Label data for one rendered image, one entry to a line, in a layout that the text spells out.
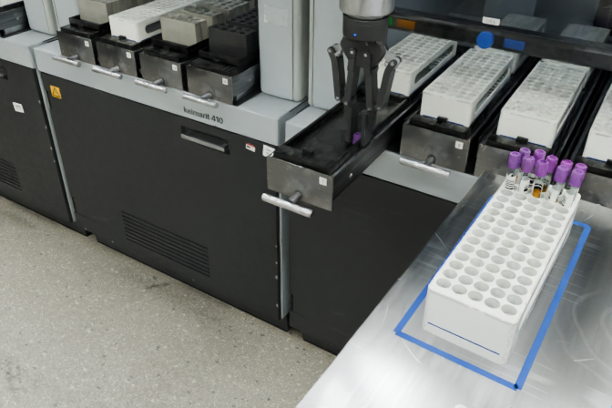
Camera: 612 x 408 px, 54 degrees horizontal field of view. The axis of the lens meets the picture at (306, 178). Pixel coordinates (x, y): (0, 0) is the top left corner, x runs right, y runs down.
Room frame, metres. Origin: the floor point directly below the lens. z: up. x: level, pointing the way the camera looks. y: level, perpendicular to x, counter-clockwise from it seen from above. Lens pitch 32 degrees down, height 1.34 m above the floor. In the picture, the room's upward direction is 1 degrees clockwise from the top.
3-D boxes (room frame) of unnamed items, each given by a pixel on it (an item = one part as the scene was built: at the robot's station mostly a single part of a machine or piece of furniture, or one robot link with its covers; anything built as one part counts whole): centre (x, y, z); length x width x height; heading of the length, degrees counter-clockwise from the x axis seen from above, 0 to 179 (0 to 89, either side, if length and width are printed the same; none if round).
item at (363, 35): (0.97, -0.10, 1.00); 0.08 x 0.07 x 0.09; 59
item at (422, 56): (1.31, -0.25, 0.83); 0.30 x 0.10 x 0.06; 149
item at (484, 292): (0.59, -0.26, 0.85); 0.30 x 0.10 x 0.06; 147
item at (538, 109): (1.09, -0.47, 0.83); 0.30 x 0.10 x 0.06; 149
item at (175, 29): (1.45, 0.32, 0.85); 0.12 x 0.02 x 0.06; 60
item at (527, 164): (0.69, -0.30, 0.88); 0.02 x 0.02 x 0.11
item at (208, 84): (1.57, 0.06, 0.78); 0.73 x 0.14 x 0.09; 149
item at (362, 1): (0.97, -0.09, 1.07); 0.09 x 0.09 x 0.06
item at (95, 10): (1.61, 0.58, 0.85); 0.12 x 0.02 x 0.06; 59
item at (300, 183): (1.15, -0.15, 0.78); 0.73 x 0.14 x 0.09; 149
